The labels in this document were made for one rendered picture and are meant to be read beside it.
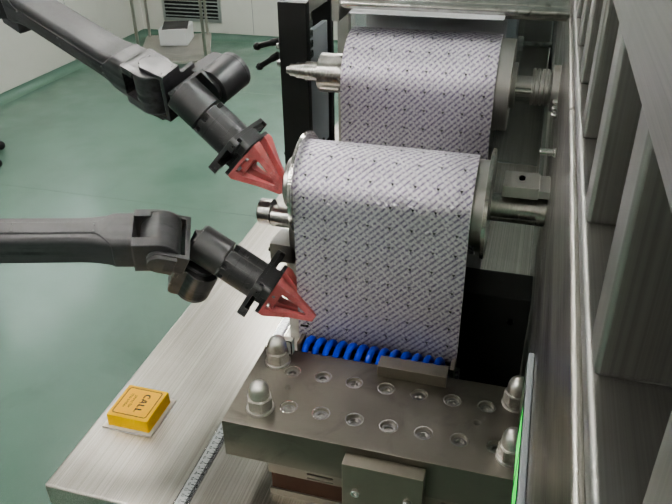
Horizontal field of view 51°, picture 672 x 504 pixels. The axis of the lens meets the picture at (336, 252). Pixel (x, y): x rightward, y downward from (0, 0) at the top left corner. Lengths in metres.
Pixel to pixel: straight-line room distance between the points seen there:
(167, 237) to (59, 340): 1.99
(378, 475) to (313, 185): 0.37
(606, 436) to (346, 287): 0.70
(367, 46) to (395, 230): 0.33
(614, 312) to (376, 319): 0.70
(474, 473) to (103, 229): 0.58
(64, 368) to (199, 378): 1.63
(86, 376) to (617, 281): 2.50
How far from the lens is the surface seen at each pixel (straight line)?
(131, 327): 2.92
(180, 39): 5.94
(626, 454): 0.31
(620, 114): 0.45
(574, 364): 0.38
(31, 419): 2.62
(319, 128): 1.34
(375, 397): 0.95
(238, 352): 1.24
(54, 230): 1.02
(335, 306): 1.00
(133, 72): 1.06
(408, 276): 0.95
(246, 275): 1.00
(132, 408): 1.13
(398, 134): 1.12
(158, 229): 0.99
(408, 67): 1.09
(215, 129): 1.01
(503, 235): 1.61
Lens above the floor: 1.67
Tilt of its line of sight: 31 degrees down
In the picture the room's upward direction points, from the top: 1 degrees counter-clockwise
